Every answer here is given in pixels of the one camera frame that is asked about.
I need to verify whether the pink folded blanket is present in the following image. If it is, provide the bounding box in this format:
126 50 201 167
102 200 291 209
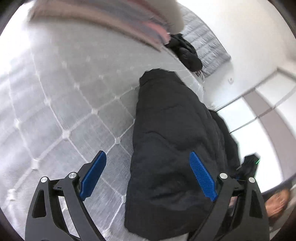
143 21 171 45

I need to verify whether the person's bare hand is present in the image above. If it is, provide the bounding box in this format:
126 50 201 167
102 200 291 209
265 189 290 218

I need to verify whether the grey folded duvet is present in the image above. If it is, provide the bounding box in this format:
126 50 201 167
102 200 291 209
146 0 184 34

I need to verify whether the beige folded blanket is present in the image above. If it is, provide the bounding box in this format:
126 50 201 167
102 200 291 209
29 1 164 50

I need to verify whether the black quilted puffer coat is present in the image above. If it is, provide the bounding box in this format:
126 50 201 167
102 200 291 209
125 69 240 240

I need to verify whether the white grey wardrobe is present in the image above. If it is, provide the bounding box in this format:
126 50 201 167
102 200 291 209
214 66 295 192

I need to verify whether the grey quilted headboard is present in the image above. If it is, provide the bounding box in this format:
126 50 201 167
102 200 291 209
179 4 231 77

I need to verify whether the small black puffer jacket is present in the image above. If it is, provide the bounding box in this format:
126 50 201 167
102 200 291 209
165 33 203 72

